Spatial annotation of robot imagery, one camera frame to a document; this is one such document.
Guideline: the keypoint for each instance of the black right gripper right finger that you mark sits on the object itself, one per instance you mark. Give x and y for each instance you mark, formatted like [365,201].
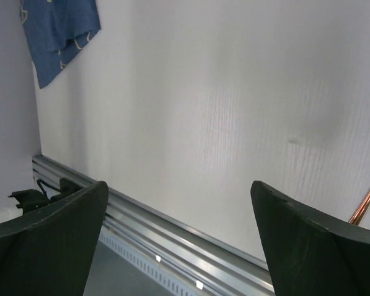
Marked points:
[309,252]

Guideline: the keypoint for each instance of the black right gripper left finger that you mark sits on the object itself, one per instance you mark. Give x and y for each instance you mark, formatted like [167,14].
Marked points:
[49,251]

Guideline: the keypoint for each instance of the copper fork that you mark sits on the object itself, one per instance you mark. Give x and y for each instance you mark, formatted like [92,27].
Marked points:
[361,210]

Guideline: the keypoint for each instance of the blue cloth placemat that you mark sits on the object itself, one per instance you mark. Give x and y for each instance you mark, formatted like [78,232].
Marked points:
[56,32]

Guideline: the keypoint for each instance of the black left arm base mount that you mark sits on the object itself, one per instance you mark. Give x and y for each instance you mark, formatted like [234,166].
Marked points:
[32,199]

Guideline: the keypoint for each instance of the aluminium rail frame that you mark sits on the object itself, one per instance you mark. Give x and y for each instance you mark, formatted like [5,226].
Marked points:
[214,266]

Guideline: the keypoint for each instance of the perforated cable duct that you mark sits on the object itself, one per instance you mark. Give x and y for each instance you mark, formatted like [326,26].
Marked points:
[147,264]

